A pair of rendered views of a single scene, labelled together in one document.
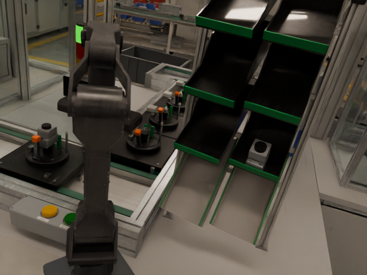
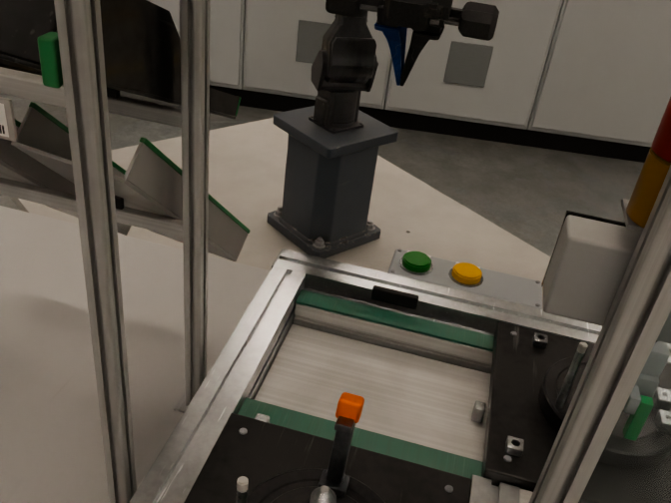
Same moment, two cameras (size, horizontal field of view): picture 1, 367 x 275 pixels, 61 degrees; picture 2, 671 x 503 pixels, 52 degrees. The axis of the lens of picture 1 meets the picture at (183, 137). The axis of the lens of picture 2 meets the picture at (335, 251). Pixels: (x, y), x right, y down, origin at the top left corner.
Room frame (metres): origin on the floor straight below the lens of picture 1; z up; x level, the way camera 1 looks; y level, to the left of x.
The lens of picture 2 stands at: (1.42, 0.13, 1.48)
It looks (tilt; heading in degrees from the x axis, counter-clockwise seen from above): 33 degrees down; 179
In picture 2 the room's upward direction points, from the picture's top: 8 degrees clockwise
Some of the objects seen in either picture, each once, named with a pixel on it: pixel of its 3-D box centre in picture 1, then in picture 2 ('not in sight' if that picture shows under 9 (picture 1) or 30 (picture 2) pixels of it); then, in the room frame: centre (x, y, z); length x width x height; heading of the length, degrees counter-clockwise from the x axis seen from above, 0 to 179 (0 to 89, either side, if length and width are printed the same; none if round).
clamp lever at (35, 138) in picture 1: (38, 145); not in sight; (0.85, 0.46, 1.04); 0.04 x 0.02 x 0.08; 169
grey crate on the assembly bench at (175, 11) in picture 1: (170, 9); not in sight; (6.36, 0.69, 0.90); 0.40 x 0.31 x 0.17; 88
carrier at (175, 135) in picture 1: (164, 114); not in sight; (1.33, 0.10, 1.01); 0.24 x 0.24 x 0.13; 79
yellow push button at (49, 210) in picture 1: (49, 211); (465, 275); (0.65, 0.33, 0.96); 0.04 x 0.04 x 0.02
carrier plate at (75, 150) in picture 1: (47, 159); (601, 419); (0.89, 0.45, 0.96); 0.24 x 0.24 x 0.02; 79
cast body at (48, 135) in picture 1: (48, 132); not in sight; (0.90, 0.45, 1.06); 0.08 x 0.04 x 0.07; 169
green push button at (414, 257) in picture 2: (71, 220); (415, 263); (0.63, 0.26, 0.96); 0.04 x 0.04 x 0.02
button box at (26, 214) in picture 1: (49, 220); (461, 293); (0.65, 0.33, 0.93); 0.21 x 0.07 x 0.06; 79
